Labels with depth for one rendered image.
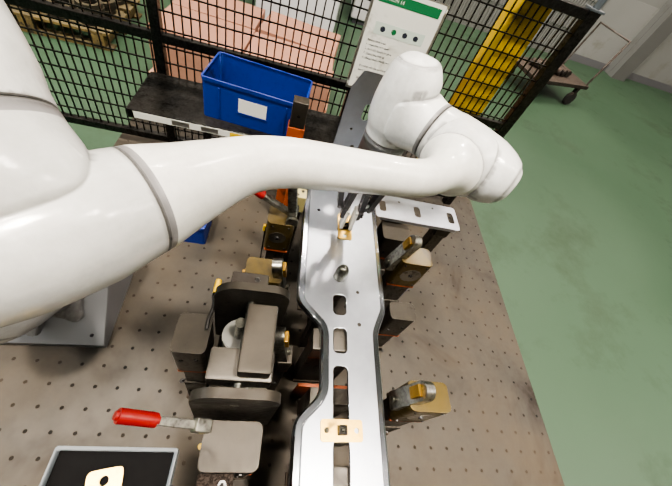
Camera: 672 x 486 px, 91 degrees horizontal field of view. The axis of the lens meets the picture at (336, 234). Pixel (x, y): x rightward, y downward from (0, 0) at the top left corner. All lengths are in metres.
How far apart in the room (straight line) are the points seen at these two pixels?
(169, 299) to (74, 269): 0.85
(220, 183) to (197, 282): 0.83
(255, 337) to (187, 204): 0.30
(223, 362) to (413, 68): 0.54
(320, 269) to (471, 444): 0.70
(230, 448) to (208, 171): 0.44
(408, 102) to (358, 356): 0.53
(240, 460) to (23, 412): 0.63
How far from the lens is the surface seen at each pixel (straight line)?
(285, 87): 1.21
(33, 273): 0.28
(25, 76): 0.32
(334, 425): 0.73
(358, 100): 0.95
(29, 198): 0.28
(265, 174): 0.37
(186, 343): 0.67
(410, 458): 1.12
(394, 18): 1.18
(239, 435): 0.63
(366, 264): 0.90
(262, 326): 0.56
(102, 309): 1.05
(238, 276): 0.67
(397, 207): 1.08
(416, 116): 0.59
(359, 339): 0.80
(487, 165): 0.56
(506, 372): 1.38
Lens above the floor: 1.71
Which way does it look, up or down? 50 degrees down
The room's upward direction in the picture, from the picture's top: 24 degrees clockwise
